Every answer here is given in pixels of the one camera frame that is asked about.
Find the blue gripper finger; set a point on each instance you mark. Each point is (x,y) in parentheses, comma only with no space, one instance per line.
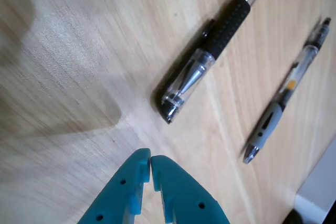
(123,195)
(189,197)

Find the clear pen with grey grip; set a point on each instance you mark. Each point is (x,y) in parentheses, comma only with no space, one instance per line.
(273,116)

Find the black blurry object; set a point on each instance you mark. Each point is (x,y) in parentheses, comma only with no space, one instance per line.
(294,217)

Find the clear capped pen black grip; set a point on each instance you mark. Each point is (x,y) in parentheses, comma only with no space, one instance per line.
(228,30)

